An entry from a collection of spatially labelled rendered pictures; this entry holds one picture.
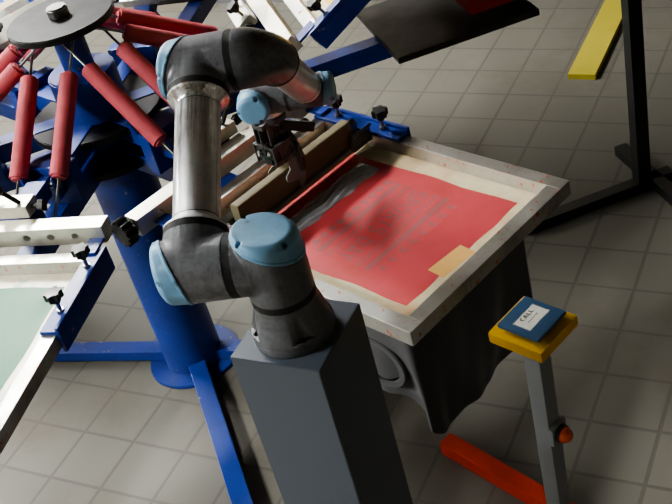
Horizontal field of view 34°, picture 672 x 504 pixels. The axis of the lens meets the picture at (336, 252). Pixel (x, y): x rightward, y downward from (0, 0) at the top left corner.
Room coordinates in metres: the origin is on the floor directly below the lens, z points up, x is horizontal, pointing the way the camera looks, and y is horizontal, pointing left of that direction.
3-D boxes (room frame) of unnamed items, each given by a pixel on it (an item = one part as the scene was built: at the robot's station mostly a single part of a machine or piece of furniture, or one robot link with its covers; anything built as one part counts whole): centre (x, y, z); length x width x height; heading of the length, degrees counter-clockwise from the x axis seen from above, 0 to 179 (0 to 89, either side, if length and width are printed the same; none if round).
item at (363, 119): (2.52, -0.15, 0.98); 0.30 x 0.05 x 0.07; 39
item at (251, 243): (1.52, 0.11, 1.37); 0.13 x 0.12 x 0.14; 77
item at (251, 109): (2.21, 0.07, 1.31); 0.11 x 0.11 x 0.08; 77
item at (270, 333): (1.52, 0.11, 1.25); 0.15 x 0.15 x 0.10
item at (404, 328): (2.16, -0.08, 0.97); 0.79 x 0.58 x 0.04; 39
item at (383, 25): (3.08, -0.09, 0.91); 1.34 x 0.41 x 0.08; 99
